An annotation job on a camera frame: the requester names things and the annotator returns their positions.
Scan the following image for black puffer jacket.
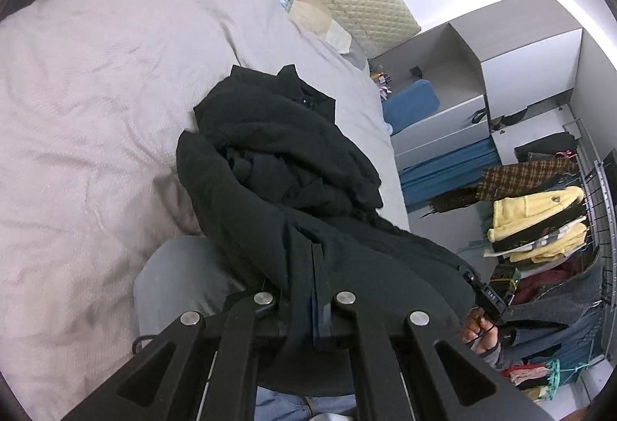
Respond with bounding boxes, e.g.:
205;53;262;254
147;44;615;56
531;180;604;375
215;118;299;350
177;65;475;397

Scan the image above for person right hand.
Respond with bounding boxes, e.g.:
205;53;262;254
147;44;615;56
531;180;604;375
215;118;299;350
459;307;501;369

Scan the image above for denim hanging garment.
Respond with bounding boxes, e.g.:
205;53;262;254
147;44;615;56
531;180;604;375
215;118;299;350
496;256;604;370

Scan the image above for yellow fleece garment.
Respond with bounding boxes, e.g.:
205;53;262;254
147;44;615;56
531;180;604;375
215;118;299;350
484;186;588;263

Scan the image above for houndstooth hanging garment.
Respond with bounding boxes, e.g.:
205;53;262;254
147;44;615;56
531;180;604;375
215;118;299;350
429;157;578;213

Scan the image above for blue curtain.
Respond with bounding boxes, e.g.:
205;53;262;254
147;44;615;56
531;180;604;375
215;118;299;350
400;137;501;212

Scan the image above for grey wardrobe cabinet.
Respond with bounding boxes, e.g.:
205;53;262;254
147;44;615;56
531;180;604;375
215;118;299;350
372;0;583;169

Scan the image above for bottles on shelf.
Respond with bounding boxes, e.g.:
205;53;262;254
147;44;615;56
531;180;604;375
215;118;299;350
370;71;392;101

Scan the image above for grey bed cover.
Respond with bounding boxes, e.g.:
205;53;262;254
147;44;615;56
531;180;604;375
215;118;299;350
1;0;408;420

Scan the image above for beige grey pillow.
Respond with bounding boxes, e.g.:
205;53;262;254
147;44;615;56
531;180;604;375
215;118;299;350
288;0;369;73

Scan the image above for wire clothes rack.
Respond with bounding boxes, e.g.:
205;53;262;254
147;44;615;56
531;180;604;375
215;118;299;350
564;117;616;291

